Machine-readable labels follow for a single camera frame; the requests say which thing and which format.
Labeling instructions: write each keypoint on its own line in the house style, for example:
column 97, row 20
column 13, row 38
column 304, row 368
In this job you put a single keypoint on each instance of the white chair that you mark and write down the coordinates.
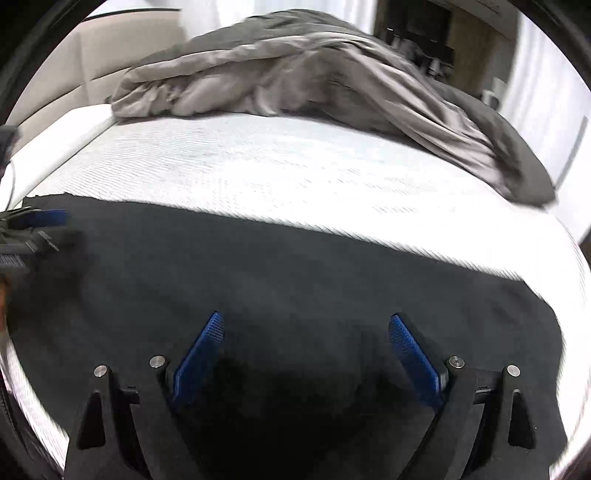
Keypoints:
column 493, row 97

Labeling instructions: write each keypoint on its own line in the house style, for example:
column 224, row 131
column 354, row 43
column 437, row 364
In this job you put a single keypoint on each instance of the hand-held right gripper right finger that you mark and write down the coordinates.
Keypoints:
column 415, row 360

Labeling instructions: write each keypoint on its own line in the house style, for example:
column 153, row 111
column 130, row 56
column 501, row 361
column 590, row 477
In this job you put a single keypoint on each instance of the brown curtain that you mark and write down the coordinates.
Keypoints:
column 475, row 46

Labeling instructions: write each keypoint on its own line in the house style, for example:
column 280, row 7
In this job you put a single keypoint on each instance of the bed with hexagon patterned sheet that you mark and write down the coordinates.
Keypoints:
column 323, row 175

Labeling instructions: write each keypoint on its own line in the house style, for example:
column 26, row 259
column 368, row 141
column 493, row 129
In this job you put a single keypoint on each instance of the white pillow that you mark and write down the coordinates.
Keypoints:
column 55, row 138

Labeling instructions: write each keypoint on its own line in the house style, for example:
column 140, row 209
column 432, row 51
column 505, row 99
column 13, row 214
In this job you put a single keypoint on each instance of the grey duvet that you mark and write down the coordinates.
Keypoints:
column 300, row 69

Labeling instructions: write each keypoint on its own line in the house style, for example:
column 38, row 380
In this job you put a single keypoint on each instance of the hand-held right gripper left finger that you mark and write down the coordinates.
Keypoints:
column 196, row 360

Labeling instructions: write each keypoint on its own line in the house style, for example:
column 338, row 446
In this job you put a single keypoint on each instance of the beige padded headboard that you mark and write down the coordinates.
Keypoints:
column 115, row 46

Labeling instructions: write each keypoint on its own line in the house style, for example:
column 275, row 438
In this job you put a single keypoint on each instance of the clothes rack with garments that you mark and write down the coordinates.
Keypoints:
column 415, row 46

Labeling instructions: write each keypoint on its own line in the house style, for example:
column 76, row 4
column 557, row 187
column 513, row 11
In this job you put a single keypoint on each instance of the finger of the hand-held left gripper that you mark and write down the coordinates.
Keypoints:
column 41, row 241
column 48, row 218

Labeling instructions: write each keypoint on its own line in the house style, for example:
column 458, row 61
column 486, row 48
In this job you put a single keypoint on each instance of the black pants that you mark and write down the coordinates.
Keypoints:
column 277, row 277

